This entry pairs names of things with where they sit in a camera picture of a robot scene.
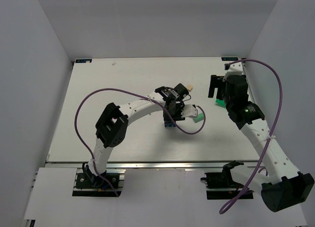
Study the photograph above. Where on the green plastic bin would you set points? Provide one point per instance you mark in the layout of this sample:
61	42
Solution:
220	103

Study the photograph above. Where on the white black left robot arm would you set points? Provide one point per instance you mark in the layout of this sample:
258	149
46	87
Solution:
112	125

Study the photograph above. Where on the blue label sticker left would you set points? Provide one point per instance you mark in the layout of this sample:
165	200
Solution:
83	61

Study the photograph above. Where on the blue label sticker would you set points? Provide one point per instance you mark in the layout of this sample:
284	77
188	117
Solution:
83	61
229	59

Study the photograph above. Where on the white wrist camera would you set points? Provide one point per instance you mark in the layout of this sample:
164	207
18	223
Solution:
189	111
232	69

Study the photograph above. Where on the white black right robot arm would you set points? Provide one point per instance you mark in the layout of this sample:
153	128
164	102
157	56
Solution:
284	186

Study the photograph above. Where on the blue label sticker right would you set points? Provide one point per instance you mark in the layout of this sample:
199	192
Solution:
229	59

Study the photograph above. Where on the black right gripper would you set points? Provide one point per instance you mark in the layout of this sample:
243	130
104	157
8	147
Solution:
220	86

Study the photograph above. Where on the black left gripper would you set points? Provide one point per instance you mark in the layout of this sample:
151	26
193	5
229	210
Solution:
173	116

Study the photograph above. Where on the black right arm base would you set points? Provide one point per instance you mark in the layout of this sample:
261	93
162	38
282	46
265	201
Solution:
219	185

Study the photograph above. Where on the dark blue bridge block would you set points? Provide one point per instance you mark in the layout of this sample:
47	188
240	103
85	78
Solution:
169	124

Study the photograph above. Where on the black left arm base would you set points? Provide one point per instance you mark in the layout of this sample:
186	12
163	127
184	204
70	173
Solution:
87	184

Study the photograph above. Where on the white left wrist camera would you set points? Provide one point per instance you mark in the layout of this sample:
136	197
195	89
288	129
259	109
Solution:
189	111

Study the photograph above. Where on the green cylinder block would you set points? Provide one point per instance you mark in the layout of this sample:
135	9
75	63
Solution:
200	117

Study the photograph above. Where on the beige square block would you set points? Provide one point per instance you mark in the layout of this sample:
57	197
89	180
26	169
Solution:
189	87

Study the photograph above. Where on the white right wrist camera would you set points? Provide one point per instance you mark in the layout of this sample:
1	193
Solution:
232	69

